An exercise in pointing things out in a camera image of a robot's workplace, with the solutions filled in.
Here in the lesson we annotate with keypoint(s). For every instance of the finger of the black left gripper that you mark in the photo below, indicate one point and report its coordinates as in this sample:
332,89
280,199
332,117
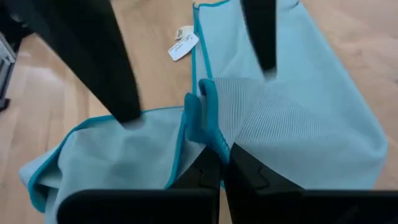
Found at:
93,62
262,34

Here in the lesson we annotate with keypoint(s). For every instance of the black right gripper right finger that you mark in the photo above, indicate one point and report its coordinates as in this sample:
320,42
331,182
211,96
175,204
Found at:
280,205

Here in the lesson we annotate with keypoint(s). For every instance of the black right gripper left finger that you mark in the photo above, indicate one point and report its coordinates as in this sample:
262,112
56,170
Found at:
140,208

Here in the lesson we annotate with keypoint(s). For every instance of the blue microfiber towel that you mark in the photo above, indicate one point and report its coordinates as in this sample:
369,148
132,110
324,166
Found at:
295,124

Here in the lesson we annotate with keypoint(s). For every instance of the silver left base bracket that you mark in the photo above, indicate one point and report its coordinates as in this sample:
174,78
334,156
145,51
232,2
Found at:
5,59

